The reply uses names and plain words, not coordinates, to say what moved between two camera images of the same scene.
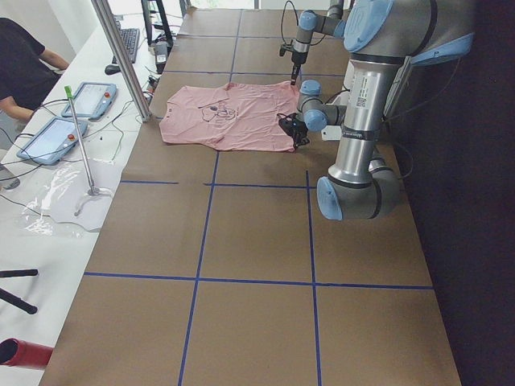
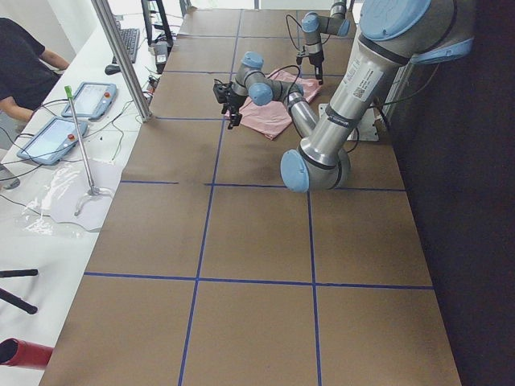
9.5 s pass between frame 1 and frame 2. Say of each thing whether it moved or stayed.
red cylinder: stayed
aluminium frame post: stayed
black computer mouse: stayed
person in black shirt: stayed
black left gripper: moved
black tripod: stayed
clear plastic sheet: stayed
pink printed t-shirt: moved
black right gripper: moved
